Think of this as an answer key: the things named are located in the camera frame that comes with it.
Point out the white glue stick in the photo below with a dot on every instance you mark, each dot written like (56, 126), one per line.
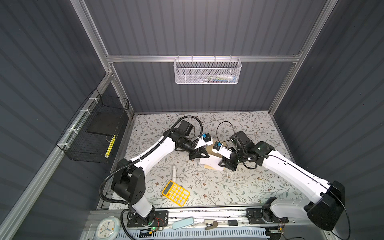
(174, 173)

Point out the yellow calculator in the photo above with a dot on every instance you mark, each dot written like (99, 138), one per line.
(176, 193)

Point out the white paper letter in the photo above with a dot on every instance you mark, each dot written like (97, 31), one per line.
(212, 162)

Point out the white analog clock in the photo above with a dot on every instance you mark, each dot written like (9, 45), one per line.
(108, 229)

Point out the light blue eraser case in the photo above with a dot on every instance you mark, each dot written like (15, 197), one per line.
(183, 223)

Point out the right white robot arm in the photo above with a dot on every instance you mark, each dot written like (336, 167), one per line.
(323, 202)

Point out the black wire basket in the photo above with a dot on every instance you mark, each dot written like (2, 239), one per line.
(87, 138)

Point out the small metal latch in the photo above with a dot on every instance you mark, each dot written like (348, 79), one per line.
(210, 224)

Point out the manila paper envelope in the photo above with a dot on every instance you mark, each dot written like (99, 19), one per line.
(209, 150)

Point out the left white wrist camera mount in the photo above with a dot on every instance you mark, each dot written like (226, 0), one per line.
(204, 140)

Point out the pens in white basket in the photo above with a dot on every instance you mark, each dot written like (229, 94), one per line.
(220, 79)

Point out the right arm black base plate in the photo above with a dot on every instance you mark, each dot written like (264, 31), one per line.
(263, 216)

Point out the white wire mesh basket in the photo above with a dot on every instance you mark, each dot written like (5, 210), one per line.
(188, 70)

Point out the white slotted cable duct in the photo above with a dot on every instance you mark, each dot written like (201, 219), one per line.
(200, 233)

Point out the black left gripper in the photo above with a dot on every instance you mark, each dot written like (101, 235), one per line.
(204, 153)

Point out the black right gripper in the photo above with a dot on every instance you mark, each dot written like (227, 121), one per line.
(227, 165)

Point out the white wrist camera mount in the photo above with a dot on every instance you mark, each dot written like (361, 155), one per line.
(204, 140)
(220, 149)

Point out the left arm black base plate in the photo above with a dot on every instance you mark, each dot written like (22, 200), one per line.
(156, 218)

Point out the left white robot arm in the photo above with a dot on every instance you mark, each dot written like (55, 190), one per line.
(129, 182)

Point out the small black square block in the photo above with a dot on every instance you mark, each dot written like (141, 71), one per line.
(232, 223)

